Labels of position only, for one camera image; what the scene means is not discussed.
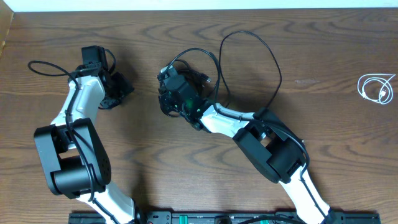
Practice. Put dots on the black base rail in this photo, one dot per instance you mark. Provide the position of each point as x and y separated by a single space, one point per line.
234 218

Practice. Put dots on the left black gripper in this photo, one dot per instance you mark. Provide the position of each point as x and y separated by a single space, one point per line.
125 87

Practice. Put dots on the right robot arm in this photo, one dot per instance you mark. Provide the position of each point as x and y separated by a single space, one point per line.
277 153

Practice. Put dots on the cardboard box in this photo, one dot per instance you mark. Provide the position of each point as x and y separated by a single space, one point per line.
7 15

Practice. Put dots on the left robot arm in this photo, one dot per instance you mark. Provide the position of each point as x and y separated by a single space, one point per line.
73 158

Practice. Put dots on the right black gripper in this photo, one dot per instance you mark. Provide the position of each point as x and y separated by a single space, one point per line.
163 98

